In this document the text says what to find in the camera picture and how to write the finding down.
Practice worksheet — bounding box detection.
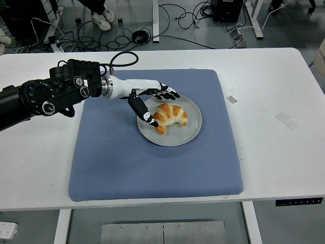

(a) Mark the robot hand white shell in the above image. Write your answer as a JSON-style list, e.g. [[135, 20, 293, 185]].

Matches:
[[111, 75, 181, 128]]

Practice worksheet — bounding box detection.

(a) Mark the croissant bread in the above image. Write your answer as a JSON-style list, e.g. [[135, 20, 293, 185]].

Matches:
[[151, 103, 188, 135]]

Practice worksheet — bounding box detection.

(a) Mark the person's white shoe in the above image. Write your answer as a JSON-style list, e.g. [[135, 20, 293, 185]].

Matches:
[[91, 11, 112, 32], [103, 3, 117, 24]]

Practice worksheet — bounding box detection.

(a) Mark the white desk leg narrow foot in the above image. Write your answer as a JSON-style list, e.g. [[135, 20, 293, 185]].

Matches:
[[152, 0, 160, 43]]

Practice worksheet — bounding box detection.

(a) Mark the blue quilted mat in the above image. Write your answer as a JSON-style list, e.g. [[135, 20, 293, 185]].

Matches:
[[68, 69, 244, 203]]

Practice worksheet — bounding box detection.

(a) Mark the grey round plate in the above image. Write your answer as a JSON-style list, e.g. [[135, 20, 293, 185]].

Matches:
[[137, 94, 203, 147]]

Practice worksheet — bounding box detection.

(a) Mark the person's leg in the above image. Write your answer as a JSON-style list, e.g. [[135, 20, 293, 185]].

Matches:
[[77, 0, 107, 15]]

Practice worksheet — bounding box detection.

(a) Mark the grey foot pedal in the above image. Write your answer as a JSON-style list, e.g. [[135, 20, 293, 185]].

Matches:
[[229, 29, 247, 48]]

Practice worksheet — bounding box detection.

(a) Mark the black equipment box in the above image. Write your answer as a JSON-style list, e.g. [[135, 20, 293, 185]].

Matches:
[[212, 0, 242, 23]]

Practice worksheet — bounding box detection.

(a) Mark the white rounded object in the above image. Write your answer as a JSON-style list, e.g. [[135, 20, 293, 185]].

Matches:
[[0, 27, 12, 47]]

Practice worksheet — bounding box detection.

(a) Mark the white desk leg slanted foot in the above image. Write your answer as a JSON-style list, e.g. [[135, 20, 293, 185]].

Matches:
[[244, 0, 265, 40]]

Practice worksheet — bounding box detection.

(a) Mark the white table leg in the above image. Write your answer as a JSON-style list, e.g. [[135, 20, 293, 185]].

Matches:
[[242, 201, 263, 244], [53, 209, 72, 244]]

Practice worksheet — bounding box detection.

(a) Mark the large grey tape piece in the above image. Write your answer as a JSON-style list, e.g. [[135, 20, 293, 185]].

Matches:
[[274, 112, 299, 130]]

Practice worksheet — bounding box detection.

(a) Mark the white power strip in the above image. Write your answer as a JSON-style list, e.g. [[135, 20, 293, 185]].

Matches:
[[0, 221, 19, 238]]

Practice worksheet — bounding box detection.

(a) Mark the beige object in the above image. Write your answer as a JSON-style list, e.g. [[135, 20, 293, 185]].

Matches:
[[315, 38, 325, 75]]

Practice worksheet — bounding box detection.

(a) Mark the black table control panel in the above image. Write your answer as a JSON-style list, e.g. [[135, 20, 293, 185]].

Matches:
[[275, 197, 324, 206]]

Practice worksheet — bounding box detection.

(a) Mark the coiled black cable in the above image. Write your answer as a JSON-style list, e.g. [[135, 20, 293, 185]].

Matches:
[[132, 29, 150, 44]]

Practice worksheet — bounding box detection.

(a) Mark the long black floor cable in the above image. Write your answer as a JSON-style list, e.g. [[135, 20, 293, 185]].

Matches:
[[148, 35, 217, 50]]

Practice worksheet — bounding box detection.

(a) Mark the looping black floor cable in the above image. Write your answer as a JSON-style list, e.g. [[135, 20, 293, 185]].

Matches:
[[157, 2, 214, 30]]

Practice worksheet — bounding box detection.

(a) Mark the white floor cable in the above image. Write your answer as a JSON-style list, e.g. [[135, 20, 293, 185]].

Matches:
[[235, 0, 289, 33]]

